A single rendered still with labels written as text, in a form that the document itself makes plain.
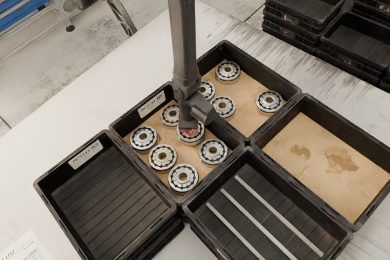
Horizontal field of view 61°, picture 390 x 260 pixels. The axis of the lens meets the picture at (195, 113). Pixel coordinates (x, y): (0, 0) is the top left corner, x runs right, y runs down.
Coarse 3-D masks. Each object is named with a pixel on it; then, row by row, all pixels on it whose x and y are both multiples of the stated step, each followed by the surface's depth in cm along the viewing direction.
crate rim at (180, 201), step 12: (168, 84) 127; (132, 108) 122; (120, 120) 120; (216, 120) 116; (228, 132) 113; (240, 144) 110; (228, 156) 108; (216, 168) 106; (156, 180) 105; (204, 180) 104; (168, 192) 103; (192, 192) 102; (180, 204) 101
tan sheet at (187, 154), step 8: (160, 112) 132; (152, 120) 130; (160, 120) 130; (160, 128) 128; (128, 136) 127; (160, 136) 126; (168, 136) 126; (176, 136) 125; (208, 136) 124; (128, 144) 125; (160, 144) 124; (168, 144) 124; (176, 144) 123; (184, 144) 123; (200, 144) 123; (136, 152) 123; (176, 152) 122; (184, 152) 121; (192, 152) 121; (144, 160) 121; (184, 160) 119; (192, 160) 119; (200, 168) 117; (208, 168) 117; (160, 176) 117; (200, 176) 115; (168, 184) 115
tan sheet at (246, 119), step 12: (216, 84) 137; (240, 84) 136; (252, 84) 136; (216, 96) 134; (228, 96) 133; (240, 96) 133; (252, 96) 132; (240, 108) 130; (252, 108) 129; (240, 120) 127; (252, 120) 126; (264, 120) 126; (252, 132) 123
